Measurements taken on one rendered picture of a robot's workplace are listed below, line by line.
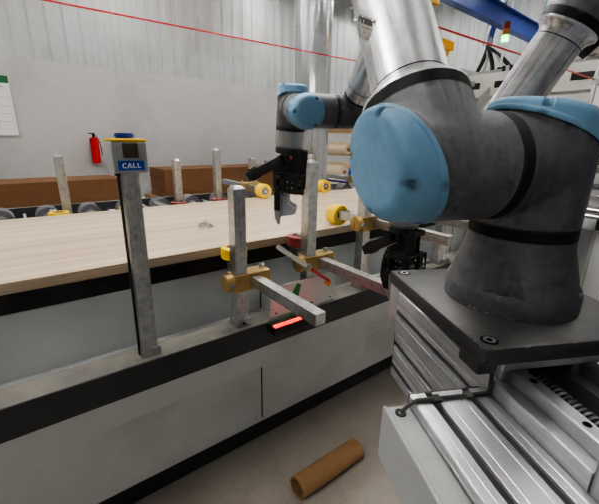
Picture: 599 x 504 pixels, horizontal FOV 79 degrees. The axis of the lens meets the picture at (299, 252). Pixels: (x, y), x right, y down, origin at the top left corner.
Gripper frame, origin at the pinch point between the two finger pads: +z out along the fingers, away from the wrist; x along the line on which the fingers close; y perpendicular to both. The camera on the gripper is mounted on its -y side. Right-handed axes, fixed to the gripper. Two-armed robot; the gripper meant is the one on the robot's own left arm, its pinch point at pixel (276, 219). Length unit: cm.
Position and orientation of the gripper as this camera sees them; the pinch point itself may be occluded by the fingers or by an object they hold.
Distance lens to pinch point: 104.3
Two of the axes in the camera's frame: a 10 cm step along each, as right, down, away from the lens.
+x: 0.8, -3.9, 9.2
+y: 9.9, 1.1, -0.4
